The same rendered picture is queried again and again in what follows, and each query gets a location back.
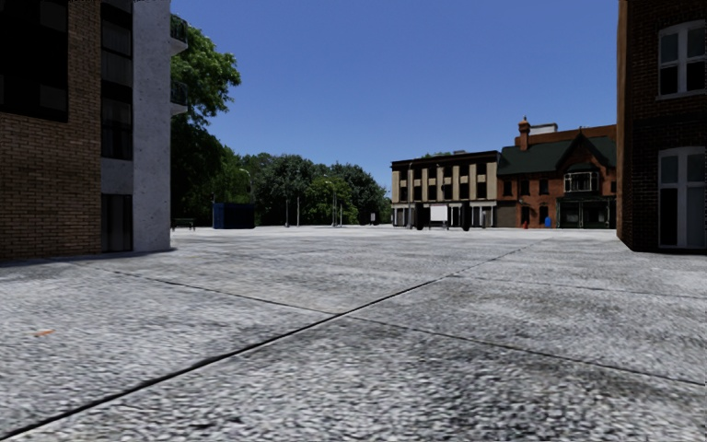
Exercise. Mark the grey street lamp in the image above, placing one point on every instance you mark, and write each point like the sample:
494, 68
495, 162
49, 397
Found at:
333, 207
410, 199

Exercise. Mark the trees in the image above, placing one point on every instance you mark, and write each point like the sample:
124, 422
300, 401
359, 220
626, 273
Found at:
287, 188

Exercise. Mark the black bus shelter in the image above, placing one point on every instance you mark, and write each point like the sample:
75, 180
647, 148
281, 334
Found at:
440, 214

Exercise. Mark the tan and dark building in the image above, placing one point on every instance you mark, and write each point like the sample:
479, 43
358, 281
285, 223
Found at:
444, 185

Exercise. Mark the blue booth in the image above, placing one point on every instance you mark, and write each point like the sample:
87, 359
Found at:
233, 216

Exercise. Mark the green bench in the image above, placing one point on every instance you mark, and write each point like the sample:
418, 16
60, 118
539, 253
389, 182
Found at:
183, 223

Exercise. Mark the red brick green-roofed building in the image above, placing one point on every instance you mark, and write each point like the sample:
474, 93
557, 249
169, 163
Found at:
552, 177

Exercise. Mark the pale concrete building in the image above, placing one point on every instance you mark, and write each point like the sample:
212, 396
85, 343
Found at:
150, 138

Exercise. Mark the dark red brick building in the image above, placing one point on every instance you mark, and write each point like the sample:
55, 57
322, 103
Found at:
640, 138

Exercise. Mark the brown brick building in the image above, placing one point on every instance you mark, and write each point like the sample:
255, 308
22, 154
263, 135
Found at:
49, 166

